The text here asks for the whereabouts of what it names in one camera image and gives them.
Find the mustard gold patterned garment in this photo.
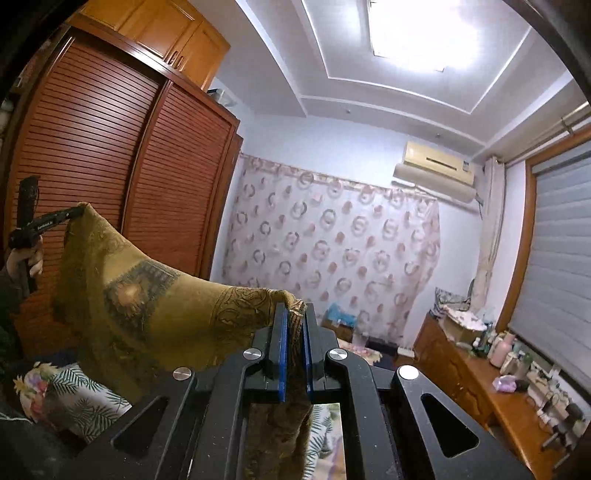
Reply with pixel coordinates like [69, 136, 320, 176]
[56, 203, 311, 479]

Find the left hand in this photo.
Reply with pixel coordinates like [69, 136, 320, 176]
[6, 237, 44, 283]

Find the floral bed blanket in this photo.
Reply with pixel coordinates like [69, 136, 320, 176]
[338, 339, 383, 366]

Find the wooden sideboard cabinet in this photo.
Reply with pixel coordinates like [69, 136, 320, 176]
[414, 314, 567, 479]

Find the cardboard box with blue cloth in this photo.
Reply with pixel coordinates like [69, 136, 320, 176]
[321, 303, 356, 342]

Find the cardboard box on sideboard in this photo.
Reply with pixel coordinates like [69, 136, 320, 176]
[443, 306, 487, 344]

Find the purple plastic bag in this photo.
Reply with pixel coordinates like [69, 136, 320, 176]
[492, 375, 517, 394]

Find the palm leaf print towel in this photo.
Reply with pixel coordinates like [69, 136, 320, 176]
[13, 362, 131, 443]

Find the brown louvered wardrobe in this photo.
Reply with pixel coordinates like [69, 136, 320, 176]
[0, 0, 243, 361]

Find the pink thermos jug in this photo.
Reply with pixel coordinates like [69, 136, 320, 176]
[489, 332, 515, 369]

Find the circle patterned curtain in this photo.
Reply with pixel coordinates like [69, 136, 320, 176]
[221, 156, 441, 346]

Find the grey window blind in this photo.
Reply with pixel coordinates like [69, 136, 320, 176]
[511, 143, 590, 378]

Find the tied beige curtain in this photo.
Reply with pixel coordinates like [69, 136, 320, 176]
[470, 156, 506, 323]

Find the ceiling light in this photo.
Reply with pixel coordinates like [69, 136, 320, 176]
[368, 1, 482, 74]

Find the wall air conditioner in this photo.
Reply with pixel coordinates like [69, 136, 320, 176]
[394, 141, 477, 204]

